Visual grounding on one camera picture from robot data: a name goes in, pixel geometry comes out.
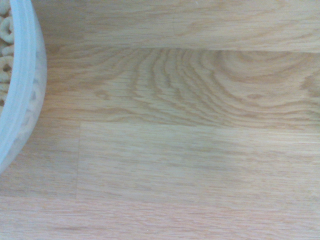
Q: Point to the clear plastic food bowl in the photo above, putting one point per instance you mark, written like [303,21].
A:
[25,75]

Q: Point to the beige cereal rings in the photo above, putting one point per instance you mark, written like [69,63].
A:
[5,32]

